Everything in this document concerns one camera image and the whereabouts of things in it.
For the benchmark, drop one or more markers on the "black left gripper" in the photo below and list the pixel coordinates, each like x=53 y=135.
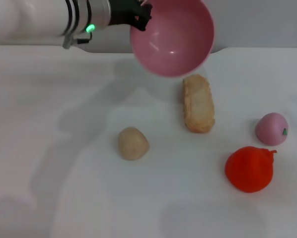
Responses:
x=121 y=12

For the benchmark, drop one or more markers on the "pink plastic bowl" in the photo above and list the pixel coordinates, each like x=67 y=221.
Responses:
x=173 y=42

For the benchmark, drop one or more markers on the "round beige egg yolk pastry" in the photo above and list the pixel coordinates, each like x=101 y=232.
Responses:
x=133 y=143

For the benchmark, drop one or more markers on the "long golden toast bread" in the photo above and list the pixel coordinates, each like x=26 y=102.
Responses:
x=199 y=106

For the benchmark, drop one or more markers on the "pink peach bun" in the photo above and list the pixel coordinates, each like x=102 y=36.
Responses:
x=271 y=129

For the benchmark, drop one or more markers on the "orange-red persimmon bun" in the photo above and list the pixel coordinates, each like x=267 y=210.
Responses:
x=247 y=173

